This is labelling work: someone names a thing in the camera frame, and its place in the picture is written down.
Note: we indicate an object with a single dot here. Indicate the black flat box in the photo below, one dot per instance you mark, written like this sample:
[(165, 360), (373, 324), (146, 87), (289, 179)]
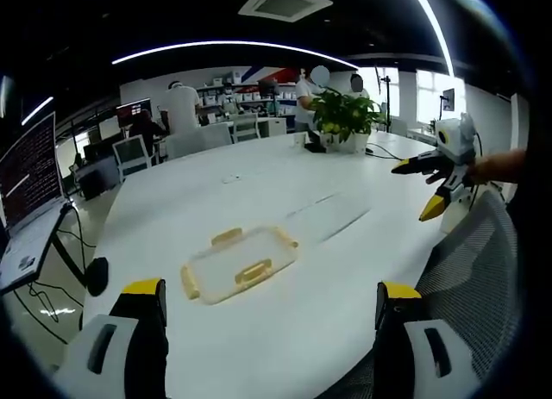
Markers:
[(314, 147)]

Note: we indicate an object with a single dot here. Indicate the curved ceiling light strip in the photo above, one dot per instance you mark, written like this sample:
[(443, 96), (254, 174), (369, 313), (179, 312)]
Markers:
[(433, 24)]

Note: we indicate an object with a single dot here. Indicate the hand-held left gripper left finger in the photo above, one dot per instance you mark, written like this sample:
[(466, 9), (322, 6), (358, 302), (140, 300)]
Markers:
[(129, 330)]

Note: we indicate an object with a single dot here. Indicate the open laptop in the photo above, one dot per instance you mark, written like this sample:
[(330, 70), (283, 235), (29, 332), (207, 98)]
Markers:
[(26, 188)]

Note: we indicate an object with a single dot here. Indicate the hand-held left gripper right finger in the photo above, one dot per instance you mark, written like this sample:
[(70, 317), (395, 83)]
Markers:
[(405, 330)]

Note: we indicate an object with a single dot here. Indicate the white office chair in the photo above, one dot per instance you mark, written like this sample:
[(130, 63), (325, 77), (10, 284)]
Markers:
[(131, 155), (245, 127), (198, 140)]

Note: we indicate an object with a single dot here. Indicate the clear lid with yellow buckles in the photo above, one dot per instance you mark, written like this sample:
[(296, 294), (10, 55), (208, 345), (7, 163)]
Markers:
[(241, 263)]

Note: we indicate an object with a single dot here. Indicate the green potted plant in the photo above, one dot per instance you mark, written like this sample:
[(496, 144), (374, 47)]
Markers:
[(345, 110)]

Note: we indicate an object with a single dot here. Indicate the red lit monitor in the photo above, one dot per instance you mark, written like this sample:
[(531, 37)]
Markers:
[(133, 111)]

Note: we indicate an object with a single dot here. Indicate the small monitor on stand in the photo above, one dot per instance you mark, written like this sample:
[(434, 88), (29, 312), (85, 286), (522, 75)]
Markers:
[(448, 99)]

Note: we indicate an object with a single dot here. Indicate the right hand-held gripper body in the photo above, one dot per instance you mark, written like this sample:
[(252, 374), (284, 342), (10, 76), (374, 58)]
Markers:
[(453, 136)]

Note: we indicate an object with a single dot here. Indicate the long ceiling light strip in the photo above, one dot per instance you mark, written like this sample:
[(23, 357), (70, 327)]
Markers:
[(233, 44)]

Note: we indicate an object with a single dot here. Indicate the ceiling air vent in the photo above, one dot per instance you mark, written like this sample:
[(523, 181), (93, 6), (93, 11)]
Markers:
[(284, 1)]

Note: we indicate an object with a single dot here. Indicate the storage shelf with boxes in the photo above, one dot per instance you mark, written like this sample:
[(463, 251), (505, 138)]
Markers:
[(254, 91)]

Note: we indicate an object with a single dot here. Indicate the white cup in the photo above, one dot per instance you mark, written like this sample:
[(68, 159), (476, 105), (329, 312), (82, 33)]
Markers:
[(300, 140)]

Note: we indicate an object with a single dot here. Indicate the black round object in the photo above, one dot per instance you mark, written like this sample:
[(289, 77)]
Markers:
[(97, 276)]

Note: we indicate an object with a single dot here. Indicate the black tripod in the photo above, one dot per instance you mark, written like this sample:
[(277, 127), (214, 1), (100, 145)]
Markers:
[(387, 97)]

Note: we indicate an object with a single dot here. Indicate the white plant pot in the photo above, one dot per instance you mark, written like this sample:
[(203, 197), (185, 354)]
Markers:
[(351, 141)]

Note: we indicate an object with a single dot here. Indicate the grey mesh office chair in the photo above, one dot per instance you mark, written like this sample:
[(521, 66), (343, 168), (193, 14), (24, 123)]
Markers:
[(470, 269)]

